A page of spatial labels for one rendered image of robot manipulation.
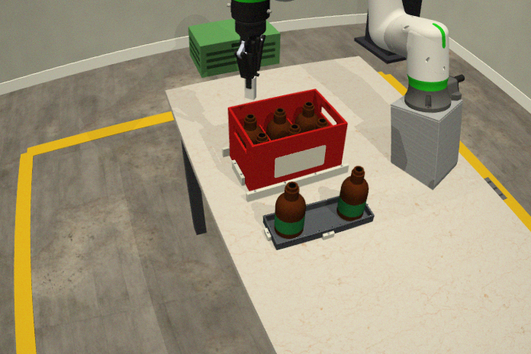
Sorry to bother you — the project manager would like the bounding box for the red crate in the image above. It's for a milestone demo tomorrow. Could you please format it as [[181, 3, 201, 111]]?
[[228, 91, 343, 191]]

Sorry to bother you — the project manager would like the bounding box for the brown bottle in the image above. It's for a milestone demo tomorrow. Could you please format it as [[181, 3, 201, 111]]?
[[253, 132, 269, 145], [336, 166, 369, 221], [266, 108, 291, 140], [295, 101, 319, 133], [314, 118, 328, 130], [237, 114, 262, 148], [274, 182, 306, 239], [285, 124, 301, 137]]

